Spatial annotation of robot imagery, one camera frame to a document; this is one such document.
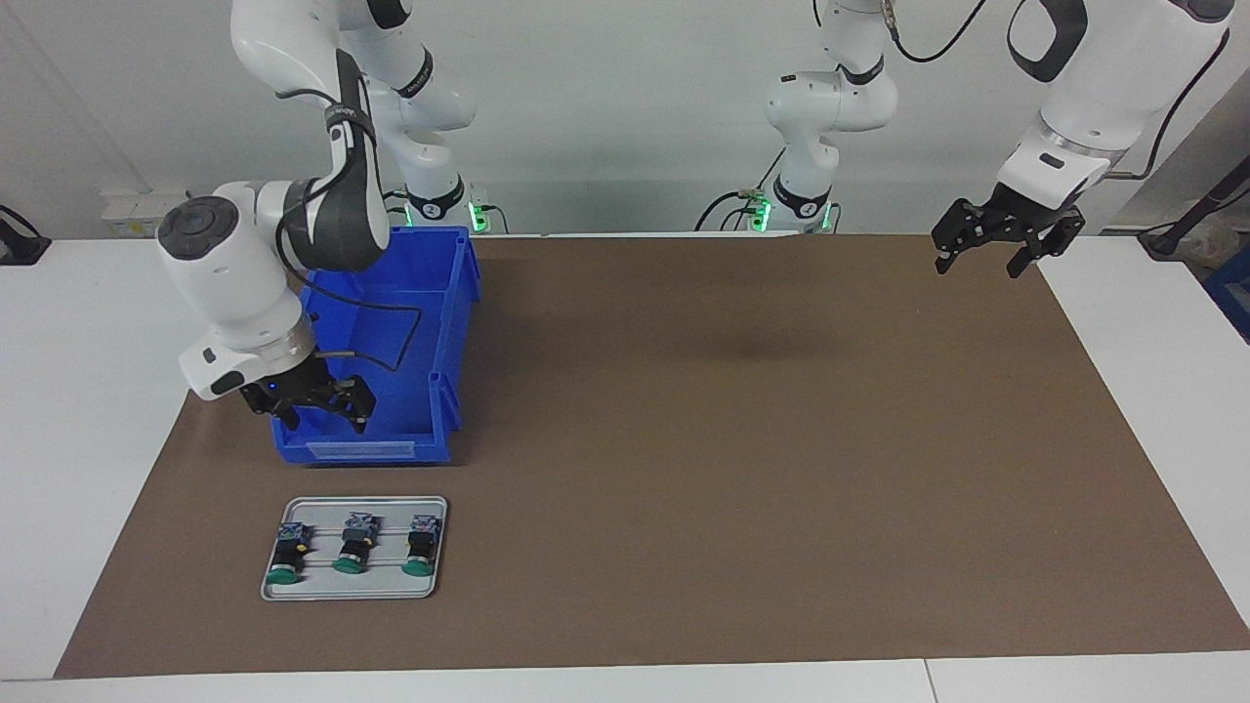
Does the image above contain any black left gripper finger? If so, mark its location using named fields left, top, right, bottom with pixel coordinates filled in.
left=931, top=198, right=992, bottom=276
left=1007, top=208, right=1087, bottom=280

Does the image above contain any green push button switch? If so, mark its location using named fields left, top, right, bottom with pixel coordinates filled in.
left=401, top=514, right=442, bottom=578
left=268, top=521, right=313, bottom=588
left=332, top=512, right=380, bottom=575

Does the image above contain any black pole stand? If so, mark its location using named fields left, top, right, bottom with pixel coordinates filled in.
left=1138, top=156, right=1250, bottom=260

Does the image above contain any blue plastic storage bin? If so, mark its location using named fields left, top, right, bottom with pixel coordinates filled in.
left=269, top=225, right=482, bottom=466

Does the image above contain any silver metal tray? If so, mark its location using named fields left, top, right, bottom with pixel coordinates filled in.
left=260, top=496, right=449, bottom=602

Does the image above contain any blue crate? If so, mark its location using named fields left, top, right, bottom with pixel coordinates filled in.
left=1203, top=244, right=1250, bottom=345

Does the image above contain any black table clamp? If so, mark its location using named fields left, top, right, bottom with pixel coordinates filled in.
left=0, top=203, right=52, bottom=267

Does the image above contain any brown paper table mat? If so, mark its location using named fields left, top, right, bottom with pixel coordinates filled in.
left=54, top=232, right=1250, bottom=680

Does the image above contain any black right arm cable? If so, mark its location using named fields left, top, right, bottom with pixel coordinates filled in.
left=276, top=88, right=424, bottom=374

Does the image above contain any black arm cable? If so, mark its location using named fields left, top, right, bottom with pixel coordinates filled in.
left=884, top=0, right=1231, bottom=182
left=276, top=88, right=424, bottom=374

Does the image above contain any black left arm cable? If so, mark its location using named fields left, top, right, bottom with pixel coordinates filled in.
left=884, top=0, right=1231, bottom=182

